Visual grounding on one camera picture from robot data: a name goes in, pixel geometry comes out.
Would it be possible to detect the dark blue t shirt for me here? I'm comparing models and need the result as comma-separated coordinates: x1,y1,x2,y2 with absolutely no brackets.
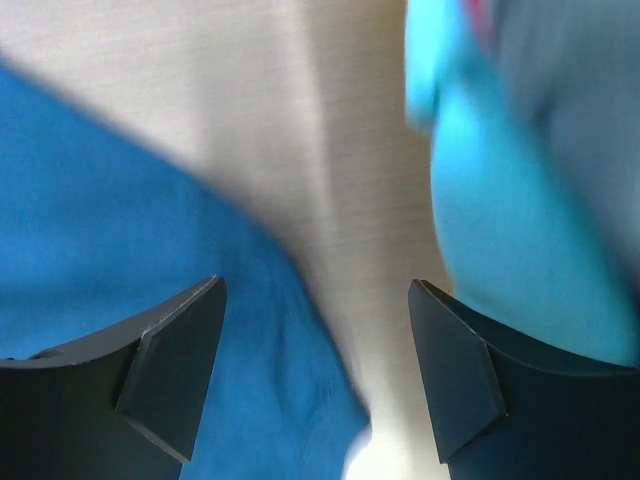
1,68,369,479

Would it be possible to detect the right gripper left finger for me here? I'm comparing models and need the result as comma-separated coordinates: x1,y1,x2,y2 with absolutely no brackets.
1,277,227,479

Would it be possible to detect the cyan t shirt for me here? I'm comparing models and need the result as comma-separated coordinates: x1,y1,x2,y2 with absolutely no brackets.
405,1,639,367

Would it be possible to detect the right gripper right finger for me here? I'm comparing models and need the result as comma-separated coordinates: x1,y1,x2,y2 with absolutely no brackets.
408,280,639,480

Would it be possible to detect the pink red t shirt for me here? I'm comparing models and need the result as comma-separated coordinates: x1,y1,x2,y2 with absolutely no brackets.
461,0,498,51

